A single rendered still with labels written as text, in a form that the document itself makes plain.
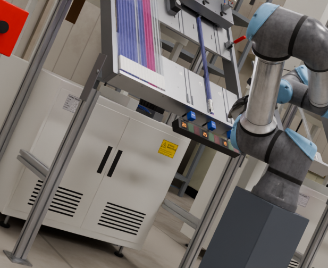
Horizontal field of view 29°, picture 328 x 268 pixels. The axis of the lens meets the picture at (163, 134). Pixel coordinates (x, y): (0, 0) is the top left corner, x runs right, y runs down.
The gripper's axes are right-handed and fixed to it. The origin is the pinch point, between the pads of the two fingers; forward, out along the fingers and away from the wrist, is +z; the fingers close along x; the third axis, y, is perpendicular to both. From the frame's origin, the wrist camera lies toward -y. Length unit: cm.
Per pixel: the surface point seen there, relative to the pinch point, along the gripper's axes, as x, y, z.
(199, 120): -3.7, -2.2, 12.7
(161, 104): -22.9, -2.2, 13.2
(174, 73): -18.0, -16.9, 9.9
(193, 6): -5, -56, 7
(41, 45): -53, -37, 47
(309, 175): 269, -117, 134
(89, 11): 108, -275, 225
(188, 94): -11.3, -9.7, 9.9
